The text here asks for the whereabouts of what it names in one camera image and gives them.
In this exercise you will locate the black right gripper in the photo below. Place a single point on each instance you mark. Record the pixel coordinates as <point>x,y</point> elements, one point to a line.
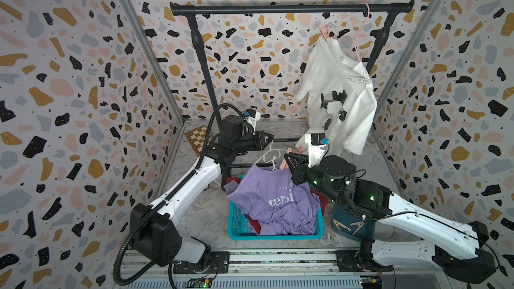
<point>302,172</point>

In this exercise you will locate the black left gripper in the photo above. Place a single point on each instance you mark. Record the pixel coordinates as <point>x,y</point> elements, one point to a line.
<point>260,143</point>

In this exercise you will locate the white plastic hangers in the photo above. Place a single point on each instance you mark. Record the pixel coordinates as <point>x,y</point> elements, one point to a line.
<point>271,157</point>

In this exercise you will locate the purple garment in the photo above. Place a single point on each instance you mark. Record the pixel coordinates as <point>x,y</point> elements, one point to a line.
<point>273,204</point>

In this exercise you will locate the white printed t-shirt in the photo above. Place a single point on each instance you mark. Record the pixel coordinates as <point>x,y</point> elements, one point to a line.
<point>341,109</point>

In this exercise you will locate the pink wire hanger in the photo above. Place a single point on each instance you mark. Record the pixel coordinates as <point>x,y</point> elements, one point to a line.
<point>357,35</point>

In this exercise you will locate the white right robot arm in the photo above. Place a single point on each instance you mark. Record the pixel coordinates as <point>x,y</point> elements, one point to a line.
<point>460,250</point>

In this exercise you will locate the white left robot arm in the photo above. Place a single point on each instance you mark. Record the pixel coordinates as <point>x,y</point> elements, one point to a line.
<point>154,226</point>

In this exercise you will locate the red garment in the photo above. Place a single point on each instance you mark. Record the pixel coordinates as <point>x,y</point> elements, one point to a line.
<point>251,222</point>

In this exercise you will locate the wooden chessboard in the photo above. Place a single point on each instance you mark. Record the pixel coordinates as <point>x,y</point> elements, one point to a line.
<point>196,137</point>

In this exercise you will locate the dark teal clothespin bin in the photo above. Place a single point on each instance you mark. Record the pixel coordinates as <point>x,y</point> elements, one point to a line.
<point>349,226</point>

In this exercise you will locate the teal laundry basket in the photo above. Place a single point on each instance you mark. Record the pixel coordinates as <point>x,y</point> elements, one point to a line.
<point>241,228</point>

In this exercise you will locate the aluminium corner profile right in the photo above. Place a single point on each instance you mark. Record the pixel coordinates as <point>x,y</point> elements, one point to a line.
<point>415,40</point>

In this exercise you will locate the aluminium corner profile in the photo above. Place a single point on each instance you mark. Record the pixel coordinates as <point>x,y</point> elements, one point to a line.
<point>415,40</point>
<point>141,37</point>

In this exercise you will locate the dark grey clothes rack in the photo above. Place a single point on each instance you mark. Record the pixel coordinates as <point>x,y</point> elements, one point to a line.
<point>221,111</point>

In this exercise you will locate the aluminium corner profile left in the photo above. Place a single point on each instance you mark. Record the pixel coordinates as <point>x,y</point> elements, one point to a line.
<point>141,37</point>

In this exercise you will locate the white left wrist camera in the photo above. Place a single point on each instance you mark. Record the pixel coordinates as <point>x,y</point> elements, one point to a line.
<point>252,117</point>

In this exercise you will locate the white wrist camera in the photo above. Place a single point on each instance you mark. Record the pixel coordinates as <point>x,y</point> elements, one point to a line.
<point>318,145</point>
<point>252,117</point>

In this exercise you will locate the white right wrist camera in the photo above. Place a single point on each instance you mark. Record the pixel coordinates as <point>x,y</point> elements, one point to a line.
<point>318,145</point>

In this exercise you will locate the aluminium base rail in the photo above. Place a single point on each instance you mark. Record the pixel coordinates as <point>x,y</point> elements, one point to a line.
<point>273,268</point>

